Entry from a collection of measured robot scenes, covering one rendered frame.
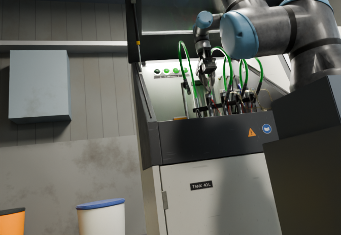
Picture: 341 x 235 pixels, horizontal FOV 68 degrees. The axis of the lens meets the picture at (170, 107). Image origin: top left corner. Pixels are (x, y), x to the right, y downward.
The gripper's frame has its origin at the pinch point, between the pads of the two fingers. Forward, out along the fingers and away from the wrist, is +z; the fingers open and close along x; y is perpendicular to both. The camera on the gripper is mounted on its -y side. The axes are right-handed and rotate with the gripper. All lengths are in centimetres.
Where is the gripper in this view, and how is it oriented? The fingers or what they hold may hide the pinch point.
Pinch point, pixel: (209, 89)
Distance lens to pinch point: 128.8
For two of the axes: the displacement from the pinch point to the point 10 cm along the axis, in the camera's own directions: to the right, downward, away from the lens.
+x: 9.8, -0.9, 1.9
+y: 1.6, -2.7, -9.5
